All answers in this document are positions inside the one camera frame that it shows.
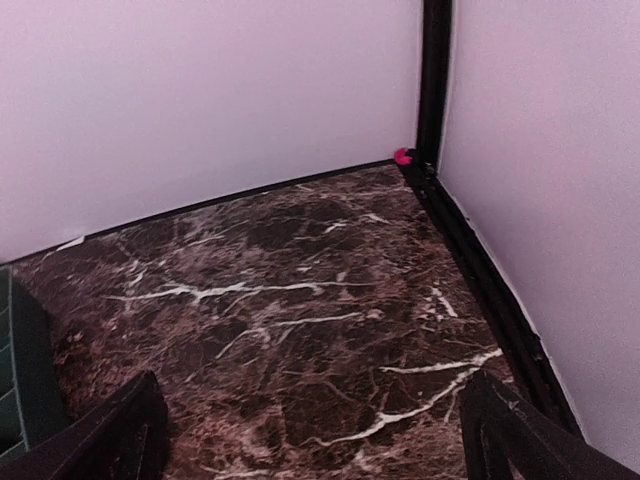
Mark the black right corner post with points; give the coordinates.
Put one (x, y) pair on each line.
(435, 61)

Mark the green divided organizer tray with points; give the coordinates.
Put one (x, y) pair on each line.
(32, 410)

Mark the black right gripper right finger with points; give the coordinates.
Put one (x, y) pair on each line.
(503, 432)

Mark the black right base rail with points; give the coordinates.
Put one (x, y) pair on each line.
(522, 347)

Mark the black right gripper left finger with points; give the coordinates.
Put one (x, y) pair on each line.
(125, 437)

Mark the small pink clip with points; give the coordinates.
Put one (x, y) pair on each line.
(403, 156)

